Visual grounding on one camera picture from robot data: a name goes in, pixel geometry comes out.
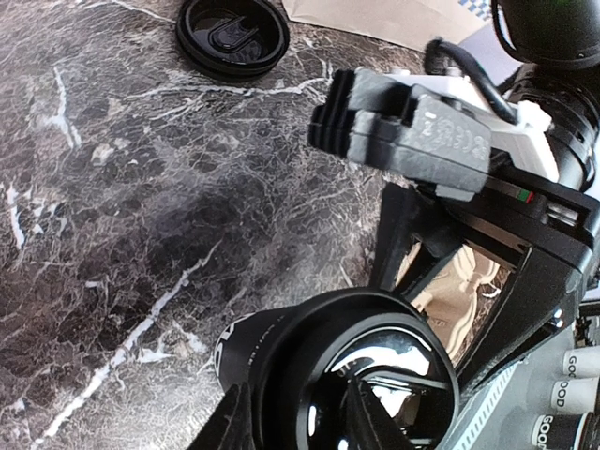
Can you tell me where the black and white paper cup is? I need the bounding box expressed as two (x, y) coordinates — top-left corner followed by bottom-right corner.
(213, 307), (292, 392)

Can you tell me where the brown cardboard cup carrier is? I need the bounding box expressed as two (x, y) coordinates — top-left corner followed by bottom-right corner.
(412, 246), (511, 366)

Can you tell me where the blue checkered paper bag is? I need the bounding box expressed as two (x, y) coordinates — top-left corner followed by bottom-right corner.
(282, 0), (492, 50)

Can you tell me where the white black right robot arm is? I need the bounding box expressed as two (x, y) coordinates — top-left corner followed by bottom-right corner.
(371, 1), (599, 398)

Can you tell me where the black coffee cup lid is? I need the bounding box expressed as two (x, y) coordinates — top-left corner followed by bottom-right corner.
(243, 288), (458, 449)

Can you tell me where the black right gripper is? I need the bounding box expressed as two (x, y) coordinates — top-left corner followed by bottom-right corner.
(369, 166), (599, 397)

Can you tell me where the white slotted cable duct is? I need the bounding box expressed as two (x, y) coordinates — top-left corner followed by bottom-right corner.
(444, 364), (518, 450)

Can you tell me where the stack of black lids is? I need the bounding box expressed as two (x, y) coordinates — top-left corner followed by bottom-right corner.
(175, 1), (290, 83)

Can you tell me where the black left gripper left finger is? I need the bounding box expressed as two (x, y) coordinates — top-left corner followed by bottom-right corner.
(187, 382), (255, 450)

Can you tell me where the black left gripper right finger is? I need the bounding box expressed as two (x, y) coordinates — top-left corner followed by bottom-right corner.
(345, 378), (419, 450)

